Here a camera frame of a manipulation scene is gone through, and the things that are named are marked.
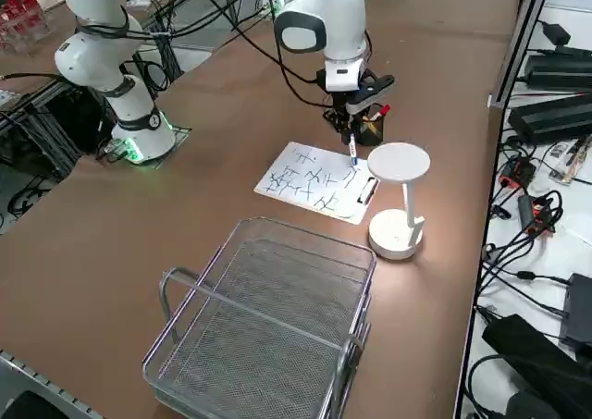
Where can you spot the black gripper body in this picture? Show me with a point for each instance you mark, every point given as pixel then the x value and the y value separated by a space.
pixel 337 100

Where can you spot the blue marker pen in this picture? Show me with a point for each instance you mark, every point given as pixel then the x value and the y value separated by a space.
pixel 353 153

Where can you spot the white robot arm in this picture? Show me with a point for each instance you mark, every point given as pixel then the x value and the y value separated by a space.
pixel 342 26

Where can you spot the yellow marker pen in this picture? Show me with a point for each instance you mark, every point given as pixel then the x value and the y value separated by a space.
pixel 370 119

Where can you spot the black mesh pen holder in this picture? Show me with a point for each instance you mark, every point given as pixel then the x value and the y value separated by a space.
pixel 373 134

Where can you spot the red capped marker pen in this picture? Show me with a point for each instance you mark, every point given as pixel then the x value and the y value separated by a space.
pixel 383 110

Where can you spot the white round desk lamp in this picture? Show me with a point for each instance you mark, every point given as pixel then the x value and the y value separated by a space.
pixel 398 162

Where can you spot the black metal clipboard clip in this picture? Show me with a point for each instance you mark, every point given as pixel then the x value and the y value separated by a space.
pixel 367 191

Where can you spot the white A4 paper sheet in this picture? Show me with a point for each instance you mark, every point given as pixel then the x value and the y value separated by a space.
pixel 296 174

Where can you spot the white clipboard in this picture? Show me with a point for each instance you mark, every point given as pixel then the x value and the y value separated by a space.
pixel 361 216

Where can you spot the orange black electronic device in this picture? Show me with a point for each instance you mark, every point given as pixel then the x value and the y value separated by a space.
pixel 536 215
pixel 518 171

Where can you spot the large black power brick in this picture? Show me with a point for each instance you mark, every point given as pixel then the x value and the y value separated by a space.
pixel 550 118

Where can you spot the small circuit board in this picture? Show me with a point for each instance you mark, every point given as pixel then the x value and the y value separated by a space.
pixel 571 160

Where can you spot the small black adapter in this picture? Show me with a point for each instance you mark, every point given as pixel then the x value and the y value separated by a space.
pixel 556 33

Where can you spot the silver mesh tray rack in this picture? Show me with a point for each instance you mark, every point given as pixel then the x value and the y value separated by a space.
pixel 259 326

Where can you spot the black box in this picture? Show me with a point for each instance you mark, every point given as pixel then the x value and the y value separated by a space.
pixel 578 310

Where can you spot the red clear acrylic box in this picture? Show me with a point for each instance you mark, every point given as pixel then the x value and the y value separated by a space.
pixel 23 26

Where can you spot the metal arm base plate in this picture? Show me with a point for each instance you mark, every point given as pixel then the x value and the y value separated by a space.
pixel 178 137

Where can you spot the aluminium frame post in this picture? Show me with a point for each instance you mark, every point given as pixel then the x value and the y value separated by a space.
pixel 513 53

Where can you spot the black metal frame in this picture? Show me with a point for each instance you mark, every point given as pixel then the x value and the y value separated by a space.
pixel 51 127

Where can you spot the aluminium rail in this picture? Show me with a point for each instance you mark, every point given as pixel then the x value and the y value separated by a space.
pixel 41 377

